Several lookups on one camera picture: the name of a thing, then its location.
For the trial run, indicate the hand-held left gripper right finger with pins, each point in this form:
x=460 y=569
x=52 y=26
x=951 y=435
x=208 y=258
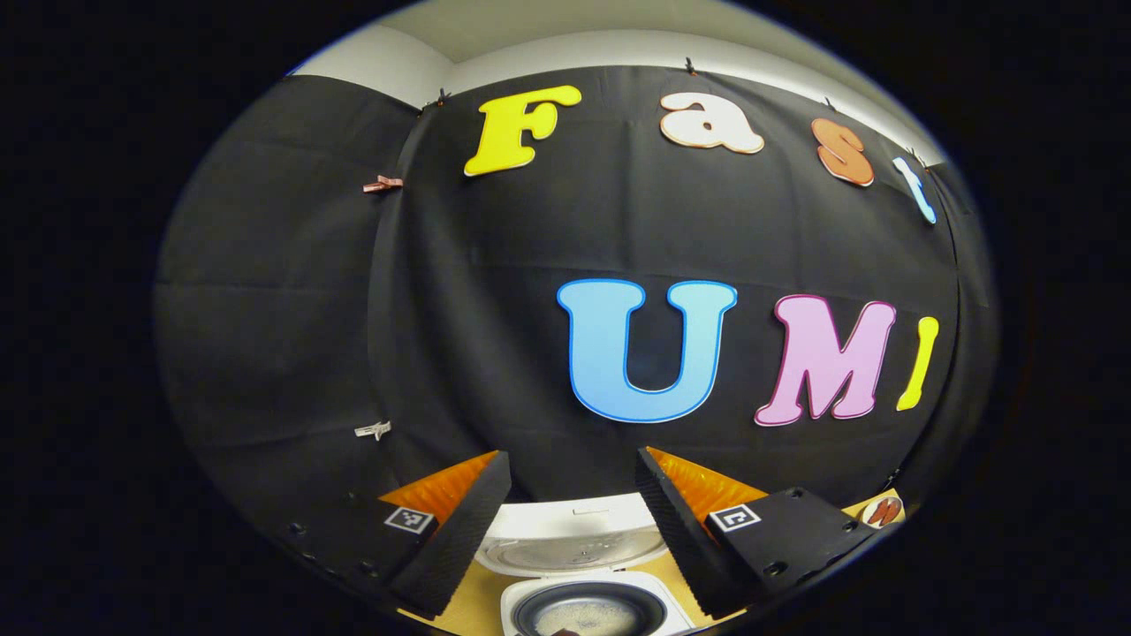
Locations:
x=676 y=539

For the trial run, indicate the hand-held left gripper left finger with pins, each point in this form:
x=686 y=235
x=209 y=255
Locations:
x=455 y=539

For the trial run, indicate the white rice cooker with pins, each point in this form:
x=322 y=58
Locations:
x=565 y=530

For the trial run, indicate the white clothes peg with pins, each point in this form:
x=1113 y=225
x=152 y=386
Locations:
x=373 y=430

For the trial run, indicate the white round plate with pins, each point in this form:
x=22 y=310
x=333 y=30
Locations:
x=866 y=521

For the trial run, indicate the pink clothes peg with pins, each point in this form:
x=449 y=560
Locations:
x=383 y=184

